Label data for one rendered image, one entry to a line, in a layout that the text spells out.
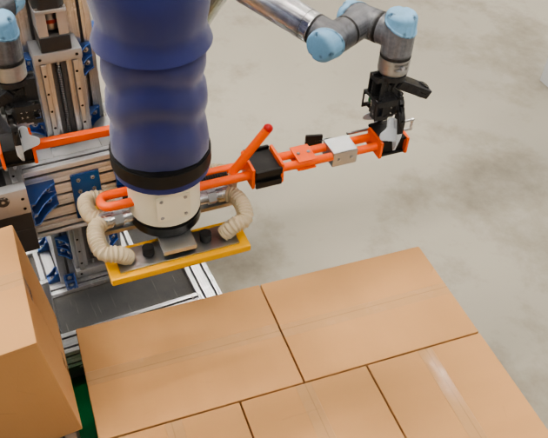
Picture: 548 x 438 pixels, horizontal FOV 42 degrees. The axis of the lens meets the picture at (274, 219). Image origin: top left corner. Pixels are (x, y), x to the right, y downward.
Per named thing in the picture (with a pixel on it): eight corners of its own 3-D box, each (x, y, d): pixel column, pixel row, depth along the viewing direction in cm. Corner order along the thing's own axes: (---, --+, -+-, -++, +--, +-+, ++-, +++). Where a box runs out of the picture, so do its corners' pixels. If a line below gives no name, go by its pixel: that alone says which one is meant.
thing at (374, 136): (378, 159, 183) (381, 143, 180) (365, 142, 188) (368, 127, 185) (406, 152, 186) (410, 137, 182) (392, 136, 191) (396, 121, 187)
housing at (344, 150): (332, 168, 180) (334, 155, 177) (321, 152, 185) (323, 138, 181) (357, 162, 182) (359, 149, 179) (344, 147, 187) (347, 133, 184)
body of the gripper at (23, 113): (44, 124, 169) (36, 82, 161) (7, 131, 167) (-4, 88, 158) (39, 107, 174) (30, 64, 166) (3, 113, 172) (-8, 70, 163)
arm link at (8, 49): (-10, 2, 155) (23, 10, 153) (0, 46, 163) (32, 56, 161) (-34, 17, 150) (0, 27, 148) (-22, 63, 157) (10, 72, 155)
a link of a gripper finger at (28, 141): (44, 160, 172) (36, 123, 168) (19, 165, 170) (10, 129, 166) (43, 156, 175) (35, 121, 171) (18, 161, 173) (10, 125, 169)
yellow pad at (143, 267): (112, 287, 162) (110, 273, 159) (103, 256, 168) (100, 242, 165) (250, 250, 172) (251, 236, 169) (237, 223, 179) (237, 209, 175)
